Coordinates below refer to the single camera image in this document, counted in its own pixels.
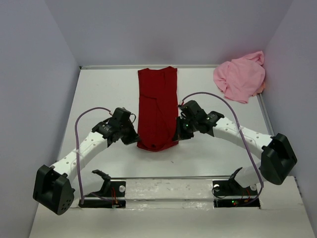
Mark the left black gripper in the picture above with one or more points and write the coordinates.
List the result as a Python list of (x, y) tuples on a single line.
[(132, 137)]

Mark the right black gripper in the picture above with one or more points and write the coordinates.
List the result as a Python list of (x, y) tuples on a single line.
[(179, 134)]

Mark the red t shirt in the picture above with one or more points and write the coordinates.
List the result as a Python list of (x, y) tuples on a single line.
[(158, 108)]

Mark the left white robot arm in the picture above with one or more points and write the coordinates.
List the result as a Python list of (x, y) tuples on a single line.
[(58, 185)]

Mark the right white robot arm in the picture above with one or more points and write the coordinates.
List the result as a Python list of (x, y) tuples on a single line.
[(277, 158)]

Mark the pink t shirt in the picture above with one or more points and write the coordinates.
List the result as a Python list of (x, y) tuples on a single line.
[(242, 78)]

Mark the metal rail at front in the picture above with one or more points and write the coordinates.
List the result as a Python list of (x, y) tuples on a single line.
[(179, 177)]

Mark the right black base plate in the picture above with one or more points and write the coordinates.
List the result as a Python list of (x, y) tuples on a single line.
[(230, 195)]

